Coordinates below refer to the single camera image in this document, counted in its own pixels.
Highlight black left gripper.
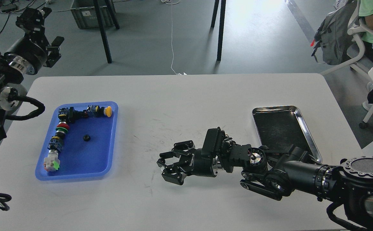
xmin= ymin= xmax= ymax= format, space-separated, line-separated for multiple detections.
xmin=4 ymin=7 xmax=64 ymax=75

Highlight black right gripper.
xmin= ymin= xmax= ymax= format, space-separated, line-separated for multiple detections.
xmin=157 ymin=140 xmax=218 ymax=185

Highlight small black gear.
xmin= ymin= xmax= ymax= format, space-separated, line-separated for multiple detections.
xmin=83 ymin=134 xmax=91 ymax=142

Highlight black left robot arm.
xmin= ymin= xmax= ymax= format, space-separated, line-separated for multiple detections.
xmin=0 ymin=7 xmax=64 ymax=141

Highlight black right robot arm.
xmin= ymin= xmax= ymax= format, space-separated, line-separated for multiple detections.
xmin=157 ymin=127 xmax=373 ymax=231

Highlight grey plastic crate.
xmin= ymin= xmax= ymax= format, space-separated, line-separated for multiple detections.
xmin=70 ymin=0 xmax=114 ymax=29

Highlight black table leg left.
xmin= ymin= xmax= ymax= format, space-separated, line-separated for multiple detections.
xmin=93 ymin=0 xmax=120 ymax=64

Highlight black table leg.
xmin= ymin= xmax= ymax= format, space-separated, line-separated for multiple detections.
xmin=93 ymin=0 xmax=120 ymax=64
xmin=211 ymin=0 xmax=227 ymax=62

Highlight blue plastic tray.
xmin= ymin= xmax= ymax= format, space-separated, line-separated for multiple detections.
xmin=35 ymin=101 xmax=119 ymax=180

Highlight silver metal tray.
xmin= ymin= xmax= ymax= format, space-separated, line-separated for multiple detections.
xmin=252 ymin=106 xmax=322 ymax=163

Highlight black table leg right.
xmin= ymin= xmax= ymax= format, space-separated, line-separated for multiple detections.
xmin=211 ymin=0 xmax=227 ymax=62

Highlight grey backpack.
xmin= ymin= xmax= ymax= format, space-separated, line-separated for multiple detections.
xmin=311 ymin=0 xmax=357 ymax=65

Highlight white office chair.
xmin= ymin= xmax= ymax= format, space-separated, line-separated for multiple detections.
xmin=319 ymin=0 xmax=373 ymax=129

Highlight black floor cables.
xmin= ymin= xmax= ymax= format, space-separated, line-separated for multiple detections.
xmin=0 ymin=0 xmax=68 ymax=44

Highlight white floor cable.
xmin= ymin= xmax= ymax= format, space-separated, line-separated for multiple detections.
xmin=161 ymin=0 xmax=188 ymax=76

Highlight yellow push button switch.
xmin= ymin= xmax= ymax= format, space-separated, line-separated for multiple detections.
xmin=86 ymin=105 xmax=113 ymax=117

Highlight green push button switch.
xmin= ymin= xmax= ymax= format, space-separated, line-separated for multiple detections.
xmin=54 ymin=127 xmax=69 ymax=140

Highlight blue black switch block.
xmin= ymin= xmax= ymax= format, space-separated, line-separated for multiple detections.
xmin=47 ymin=136 xmax=64 ymax=153

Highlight white green switch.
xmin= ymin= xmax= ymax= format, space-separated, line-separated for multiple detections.
xmin=43 ymin=150 xmax=60 ymax=172

